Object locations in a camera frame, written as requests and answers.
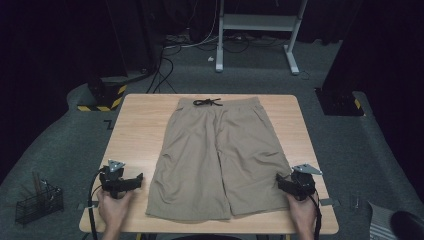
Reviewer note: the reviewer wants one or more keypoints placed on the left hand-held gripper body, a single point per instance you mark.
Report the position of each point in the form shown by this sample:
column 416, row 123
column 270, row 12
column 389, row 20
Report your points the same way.
column 111, row 181

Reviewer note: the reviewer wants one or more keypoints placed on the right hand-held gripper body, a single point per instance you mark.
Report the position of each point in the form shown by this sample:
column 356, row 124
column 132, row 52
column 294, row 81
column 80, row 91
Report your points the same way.
column 302, row 185

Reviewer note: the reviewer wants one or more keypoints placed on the khaki shorts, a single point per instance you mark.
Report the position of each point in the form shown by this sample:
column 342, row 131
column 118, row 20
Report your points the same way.
column 213, row 160

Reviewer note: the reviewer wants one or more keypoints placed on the person's right hand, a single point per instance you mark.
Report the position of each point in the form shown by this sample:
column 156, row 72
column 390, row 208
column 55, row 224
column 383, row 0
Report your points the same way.
column 301, row 213

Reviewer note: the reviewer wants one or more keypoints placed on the person's left hand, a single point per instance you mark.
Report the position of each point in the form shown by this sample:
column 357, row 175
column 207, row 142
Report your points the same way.
column 113, row 210

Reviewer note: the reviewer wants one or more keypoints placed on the grey striped cloth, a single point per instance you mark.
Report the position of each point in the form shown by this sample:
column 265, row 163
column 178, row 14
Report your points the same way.
column 380, row 223

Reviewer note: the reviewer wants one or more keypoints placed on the black yellow striped stand base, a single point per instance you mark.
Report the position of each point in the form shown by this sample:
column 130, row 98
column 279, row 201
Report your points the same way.
column 106, row 95

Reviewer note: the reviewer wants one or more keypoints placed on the black stand base yellow mark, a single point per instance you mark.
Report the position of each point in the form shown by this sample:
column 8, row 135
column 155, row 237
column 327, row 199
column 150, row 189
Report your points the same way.
column 338, row 101

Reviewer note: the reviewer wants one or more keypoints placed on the white metal stand frame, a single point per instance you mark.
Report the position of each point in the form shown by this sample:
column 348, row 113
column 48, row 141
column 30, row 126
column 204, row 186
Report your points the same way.
column 256, row 21

